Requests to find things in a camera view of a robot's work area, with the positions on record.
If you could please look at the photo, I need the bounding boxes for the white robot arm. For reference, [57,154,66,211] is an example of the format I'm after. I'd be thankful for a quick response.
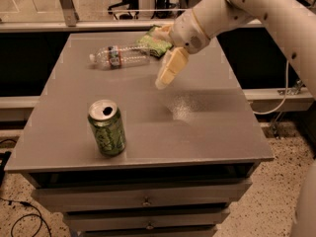
[155,0,316,237]

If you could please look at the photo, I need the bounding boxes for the green soda can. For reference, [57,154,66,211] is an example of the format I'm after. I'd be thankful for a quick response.
[88,100,126,157]

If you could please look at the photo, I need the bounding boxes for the green chip bag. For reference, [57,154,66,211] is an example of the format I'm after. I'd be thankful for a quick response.
[136,26,173,58]

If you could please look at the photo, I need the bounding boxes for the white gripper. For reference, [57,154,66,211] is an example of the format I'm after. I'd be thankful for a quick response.
[151,9,210,90]

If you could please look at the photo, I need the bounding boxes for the black office chair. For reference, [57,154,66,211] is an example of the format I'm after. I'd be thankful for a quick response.
[108,0,139,19]

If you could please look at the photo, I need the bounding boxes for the upper grey drawer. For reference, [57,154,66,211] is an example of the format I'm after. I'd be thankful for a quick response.
[32,179,252,212]

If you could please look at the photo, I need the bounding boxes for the clear plastic water bottle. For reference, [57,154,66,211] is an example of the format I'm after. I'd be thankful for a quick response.
[89,44,150,70]

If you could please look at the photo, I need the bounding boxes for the grey drawer cabinet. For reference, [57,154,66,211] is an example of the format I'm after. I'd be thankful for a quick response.
[6,32,273,237]

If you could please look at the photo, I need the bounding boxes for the metal railing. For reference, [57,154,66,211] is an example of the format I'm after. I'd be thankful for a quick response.
[0,0,316,34]

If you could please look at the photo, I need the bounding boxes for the black floor cable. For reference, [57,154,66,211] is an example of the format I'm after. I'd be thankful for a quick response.
[0,138,52,237]

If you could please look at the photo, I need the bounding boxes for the lower grey drawer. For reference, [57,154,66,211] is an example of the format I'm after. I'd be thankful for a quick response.
[63,208,230,231]

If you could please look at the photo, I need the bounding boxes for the grey drawer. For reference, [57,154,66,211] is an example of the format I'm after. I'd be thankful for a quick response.
[32,179,252,212]
[63,208,230,231]

